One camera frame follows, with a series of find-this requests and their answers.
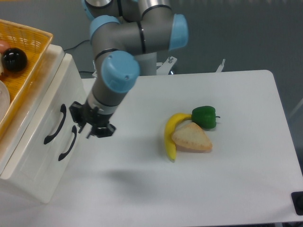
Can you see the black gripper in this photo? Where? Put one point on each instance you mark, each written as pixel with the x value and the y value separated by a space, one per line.
pixel 100 126

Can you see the yellow toy banana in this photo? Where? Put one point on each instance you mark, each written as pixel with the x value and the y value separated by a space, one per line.
pixel 169 129

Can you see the white lower drawer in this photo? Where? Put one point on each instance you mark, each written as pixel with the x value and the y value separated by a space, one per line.
pixel 41 190

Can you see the green toy bell pepper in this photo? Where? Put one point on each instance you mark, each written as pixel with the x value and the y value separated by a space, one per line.
pixel 205 117

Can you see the black toy ball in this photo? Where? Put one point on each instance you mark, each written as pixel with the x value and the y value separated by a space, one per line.
pixel 14 60

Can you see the black corner object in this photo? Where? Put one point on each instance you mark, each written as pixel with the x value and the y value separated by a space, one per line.
pixel 297 198

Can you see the white drawer cabinet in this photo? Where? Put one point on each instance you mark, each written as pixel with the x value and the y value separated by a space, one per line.
pixel 34 95

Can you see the toy bread slice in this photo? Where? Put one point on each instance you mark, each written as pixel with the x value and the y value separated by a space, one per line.
pixel 191 138

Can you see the clear plastic container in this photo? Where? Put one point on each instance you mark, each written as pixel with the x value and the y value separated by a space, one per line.
pixel 4 100

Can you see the pink toy fruit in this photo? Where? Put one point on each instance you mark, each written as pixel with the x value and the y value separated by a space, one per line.
pixel 4 46

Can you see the orange woven basket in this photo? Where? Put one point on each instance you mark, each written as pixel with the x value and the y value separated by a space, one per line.
pixel 27 48

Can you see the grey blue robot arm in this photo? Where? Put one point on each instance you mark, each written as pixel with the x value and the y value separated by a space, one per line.
pixel 119 31

